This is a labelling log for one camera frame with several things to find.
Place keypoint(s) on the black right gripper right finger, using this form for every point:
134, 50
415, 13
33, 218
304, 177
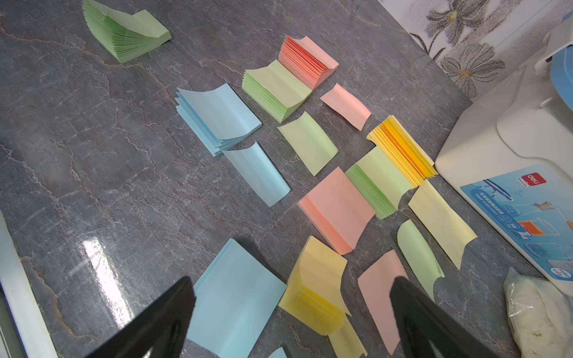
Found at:
425, 329

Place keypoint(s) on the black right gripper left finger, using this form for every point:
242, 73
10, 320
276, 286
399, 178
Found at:
158, 331

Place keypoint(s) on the torn green memo page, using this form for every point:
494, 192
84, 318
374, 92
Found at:
419, 256

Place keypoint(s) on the torn pink memo page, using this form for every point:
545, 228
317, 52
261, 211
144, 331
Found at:
375, 285

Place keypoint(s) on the blue memo pad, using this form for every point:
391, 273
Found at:
219, 117
235, 297

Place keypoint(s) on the torn yellow memo page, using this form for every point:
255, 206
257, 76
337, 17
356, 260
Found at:
445, 225

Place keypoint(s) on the yellow memo pad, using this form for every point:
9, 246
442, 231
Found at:
313, 294
403, 151

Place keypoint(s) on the torn blue memo page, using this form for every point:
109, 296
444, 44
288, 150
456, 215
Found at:
278, 353

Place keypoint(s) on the pink memo pad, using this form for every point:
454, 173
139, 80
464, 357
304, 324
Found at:
338, 211
307, 61

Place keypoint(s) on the small green memo pad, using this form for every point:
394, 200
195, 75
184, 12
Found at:
125, 36

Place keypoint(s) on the white storage box blue lid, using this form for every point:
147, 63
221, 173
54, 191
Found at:
510, 156

